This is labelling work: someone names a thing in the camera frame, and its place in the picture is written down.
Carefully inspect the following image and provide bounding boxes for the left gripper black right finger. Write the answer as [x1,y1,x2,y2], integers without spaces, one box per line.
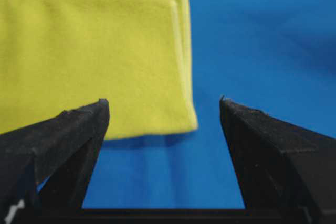
[219,98,335,223]

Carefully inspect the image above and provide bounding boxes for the yellow-green square towel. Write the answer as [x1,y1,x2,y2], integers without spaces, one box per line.
[1,0,198,140]

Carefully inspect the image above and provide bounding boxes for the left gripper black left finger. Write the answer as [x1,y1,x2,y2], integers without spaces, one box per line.
[1,99,110,223]

